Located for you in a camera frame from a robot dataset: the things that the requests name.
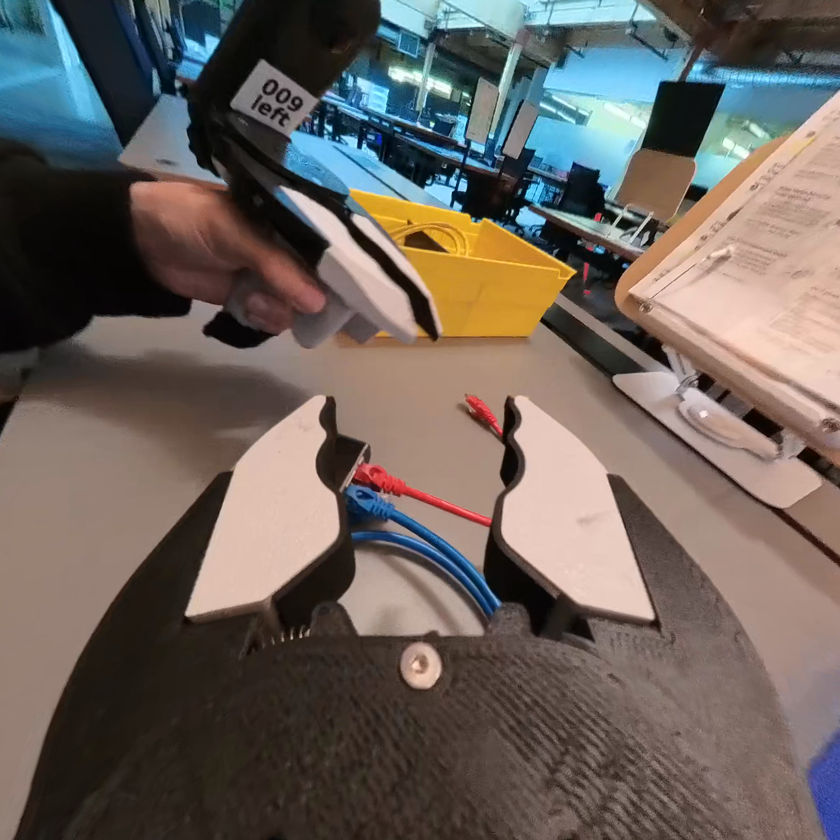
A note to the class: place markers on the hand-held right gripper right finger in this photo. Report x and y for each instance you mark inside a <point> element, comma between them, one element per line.
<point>571,518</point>

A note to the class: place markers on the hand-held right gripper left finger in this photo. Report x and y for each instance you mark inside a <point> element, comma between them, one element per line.
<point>269,518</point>

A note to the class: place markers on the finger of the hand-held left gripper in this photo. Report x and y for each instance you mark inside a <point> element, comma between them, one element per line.
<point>354,282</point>
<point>399,264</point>

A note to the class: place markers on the black network splitter box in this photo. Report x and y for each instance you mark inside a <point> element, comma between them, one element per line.
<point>351,459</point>

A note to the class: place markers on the yellow plastic bin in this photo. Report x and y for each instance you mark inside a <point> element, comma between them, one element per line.
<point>499,289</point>

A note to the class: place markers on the person's left forearm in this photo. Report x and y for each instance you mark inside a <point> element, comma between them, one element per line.
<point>65,249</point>

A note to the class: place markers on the grey desk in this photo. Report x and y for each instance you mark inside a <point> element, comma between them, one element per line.
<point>394,367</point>

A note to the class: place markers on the person's left hand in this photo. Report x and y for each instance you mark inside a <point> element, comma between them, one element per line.
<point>197,249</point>

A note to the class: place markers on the dark office chair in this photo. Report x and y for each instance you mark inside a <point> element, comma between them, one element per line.
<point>515,174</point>
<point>583,190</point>

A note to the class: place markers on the standing whiteboard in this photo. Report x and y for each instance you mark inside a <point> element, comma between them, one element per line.
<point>520,129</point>
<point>482,111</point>

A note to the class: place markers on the row of wooden office desks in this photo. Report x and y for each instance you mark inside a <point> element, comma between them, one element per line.
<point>577,226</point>

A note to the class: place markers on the wooden document stand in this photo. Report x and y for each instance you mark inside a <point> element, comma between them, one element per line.
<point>754,472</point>

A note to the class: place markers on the brown board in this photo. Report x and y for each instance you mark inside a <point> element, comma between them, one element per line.
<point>656,184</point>

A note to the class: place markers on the printed instruction papers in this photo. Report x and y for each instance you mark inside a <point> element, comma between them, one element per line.
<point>754,275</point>

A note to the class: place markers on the black board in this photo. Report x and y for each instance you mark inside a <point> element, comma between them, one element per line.
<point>682,118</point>

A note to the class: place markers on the blue plastic bin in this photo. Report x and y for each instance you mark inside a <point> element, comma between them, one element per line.
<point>828,787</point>

